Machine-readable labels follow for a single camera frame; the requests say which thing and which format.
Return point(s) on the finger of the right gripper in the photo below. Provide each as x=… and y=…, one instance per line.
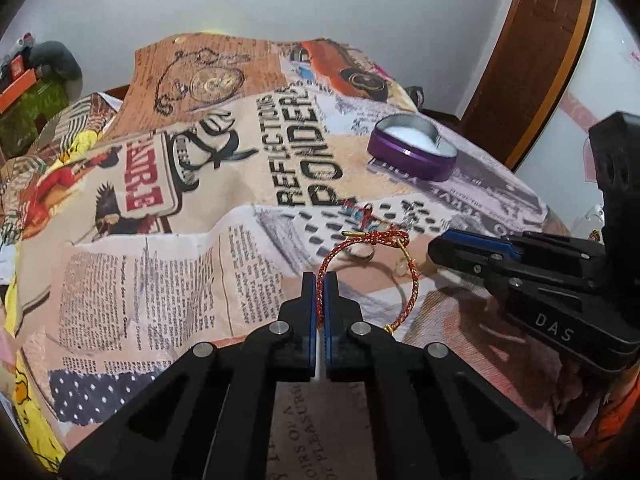
x=485, y=245
x=473, y=263

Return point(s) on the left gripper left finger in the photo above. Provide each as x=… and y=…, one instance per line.
x=207, y=416

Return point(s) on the orange box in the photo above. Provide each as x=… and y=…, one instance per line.
x=17, y=89

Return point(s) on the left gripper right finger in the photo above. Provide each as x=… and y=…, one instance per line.
x=432, y=416

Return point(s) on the newspaper print bed blanket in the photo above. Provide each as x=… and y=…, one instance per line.
x=190, y=211

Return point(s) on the brown wooden door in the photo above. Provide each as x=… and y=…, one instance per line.
x=529, y=68

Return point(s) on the purple heart-shaped tin box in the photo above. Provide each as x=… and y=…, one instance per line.
x=413, y=145

